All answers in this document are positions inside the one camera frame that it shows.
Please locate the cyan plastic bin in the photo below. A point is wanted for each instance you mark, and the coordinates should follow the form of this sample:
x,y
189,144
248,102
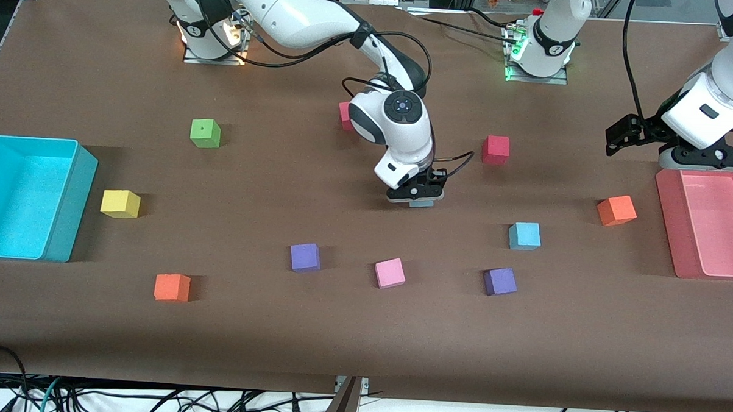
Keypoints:
x,y
19,200

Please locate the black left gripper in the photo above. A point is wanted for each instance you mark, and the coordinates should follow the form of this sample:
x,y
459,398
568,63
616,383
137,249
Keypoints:
x,y
648,128

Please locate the red foam block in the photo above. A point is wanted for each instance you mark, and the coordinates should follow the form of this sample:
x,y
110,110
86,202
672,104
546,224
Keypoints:
x,y
343,117
495,148

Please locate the brown table cloth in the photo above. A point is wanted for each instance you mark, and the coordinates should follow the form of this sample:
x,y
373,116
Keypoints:
x,y
362,340

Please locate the light blue foam block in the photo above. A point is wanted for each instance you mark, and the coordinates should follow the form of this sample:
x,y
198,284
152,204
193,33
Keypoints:
x,y
421,204
524,234

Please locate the purple foam block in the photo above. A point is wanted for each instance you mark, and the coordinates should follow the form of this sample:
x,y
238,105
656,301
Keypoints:
x,y
499,281
304,256

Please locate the pink plastic bin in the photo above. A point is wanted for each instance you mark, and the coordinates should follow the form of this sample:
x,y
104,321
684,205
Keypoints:
x,y
713,230

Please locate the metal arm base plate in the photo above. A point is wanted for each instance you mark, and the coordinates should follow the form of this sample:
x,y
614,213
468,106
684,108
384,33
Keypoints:
x,y
538,80
216,62

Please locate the green foam block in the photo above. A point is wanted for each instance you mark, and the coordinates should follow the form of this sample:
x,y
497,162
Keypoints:
x,y
204,133

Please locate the metal table bracket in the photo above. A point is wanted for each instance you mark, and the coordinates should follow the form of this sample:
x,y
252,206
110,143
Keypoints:
x,y
364,386

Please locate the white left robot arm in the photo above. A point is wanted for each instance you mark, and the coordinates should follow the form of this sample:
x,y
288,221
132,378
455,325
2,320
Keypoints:
x,y
711,111

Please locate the orange foam block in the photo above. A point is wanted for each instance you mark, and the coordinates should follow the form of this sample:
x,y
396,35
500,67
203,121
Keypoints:
x,y
171,286
616,210

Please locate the pink foam block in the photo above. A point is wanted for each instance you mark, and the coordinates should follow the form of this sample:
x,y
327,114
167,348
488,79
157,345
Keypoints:
x,y
390,272

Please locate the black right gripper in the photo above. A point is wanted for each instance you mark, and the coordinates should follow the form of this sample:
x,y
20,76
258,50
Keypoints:
x,y
436,175

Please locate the dark table leg beam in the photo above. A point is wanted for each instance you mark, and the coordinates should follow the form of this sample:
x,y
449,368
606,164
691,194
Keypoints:
x,y
342,409

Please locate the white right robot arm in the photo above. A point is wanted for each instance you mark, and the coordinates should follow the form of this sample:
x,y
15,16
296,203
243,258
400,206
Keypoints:
x,y
399,140

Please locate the yellow foam block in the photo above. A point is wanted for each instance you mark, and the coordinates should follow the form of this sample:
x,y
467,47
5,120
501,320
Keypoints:
x,y
120,202

